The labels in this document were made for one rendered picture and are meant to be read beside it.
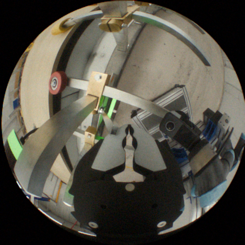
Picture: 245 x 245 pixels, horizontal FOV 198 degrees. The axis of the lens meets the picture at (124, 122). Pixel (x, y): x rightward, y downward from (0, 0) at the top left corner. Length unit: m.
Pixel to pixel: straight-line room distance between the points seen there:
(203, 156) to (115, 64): 0.44
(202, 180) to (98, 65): 0.61
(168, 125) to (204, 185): 0.16
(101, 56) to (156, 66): 0.82
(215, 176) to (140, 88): 1.11
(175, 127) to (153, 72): 1.03
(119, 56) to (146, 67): 0.76
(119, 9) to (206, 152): 0.30
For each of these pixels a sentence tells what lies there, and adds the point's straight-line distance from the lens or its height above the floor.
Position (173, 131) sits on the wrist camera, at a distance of 0.18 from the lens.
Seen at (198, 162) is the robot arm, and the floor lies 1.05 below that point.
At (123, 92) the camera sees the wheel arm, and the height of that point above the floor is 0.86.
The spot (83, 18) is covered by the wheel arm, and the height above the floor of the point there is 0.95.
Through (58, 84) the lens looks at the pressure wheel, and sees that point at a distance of 0.28.
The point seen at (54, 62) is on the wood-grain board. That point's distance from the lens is 0.33.
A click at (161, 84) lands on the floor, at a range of 1.19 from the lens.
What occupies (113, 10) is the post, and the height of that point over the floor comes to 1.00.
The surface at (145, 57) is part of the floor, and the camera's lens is 1.17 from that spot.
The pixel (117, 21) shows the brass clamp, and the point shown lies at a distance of 0.19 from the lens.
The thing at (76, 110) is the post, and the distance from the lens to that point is 0.15.
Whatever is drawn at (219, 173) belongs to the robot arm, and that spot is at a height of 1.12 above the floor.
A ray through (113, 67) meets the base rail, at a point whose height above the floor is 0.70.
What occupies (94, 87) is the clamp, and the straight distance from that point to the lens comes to 0.24.
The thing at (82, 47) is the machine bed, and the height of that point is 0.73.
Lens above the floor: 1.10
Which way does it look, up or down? 60 degrees down
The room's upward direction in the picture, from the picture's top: 176 degrees counter-clockwise
